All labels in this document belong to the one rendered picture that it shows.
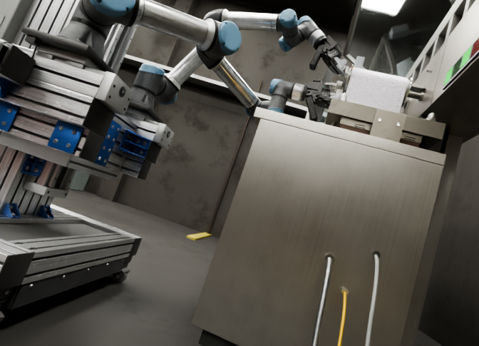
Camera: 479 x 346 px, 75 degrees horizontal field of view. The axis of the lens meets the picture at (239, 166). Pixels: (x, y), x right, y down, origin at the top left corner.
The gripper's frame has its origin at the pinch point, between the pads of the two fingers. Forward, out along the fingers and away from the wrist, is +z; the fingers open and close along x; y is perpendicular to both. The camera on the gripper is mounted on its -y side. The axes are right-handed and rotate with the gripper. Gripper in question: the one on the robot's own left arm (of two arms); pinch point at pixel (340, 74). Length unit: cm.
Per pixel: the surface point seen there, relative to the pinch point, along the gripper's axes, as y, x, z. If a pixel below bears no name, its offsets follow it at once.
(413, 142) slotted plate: -5, -23, 45
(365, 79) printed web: 5.1, -4.9, 10.1
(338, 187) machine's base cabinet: -37, -31, 45
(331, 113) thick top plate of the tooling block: -21.5, -24.5, 20.3
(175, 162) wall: -174, 364, -167
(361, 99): -1.7, -4.9, 17.0
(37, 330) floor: -135, -55, 36
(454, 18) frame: 46.4, -11.2, 10.9
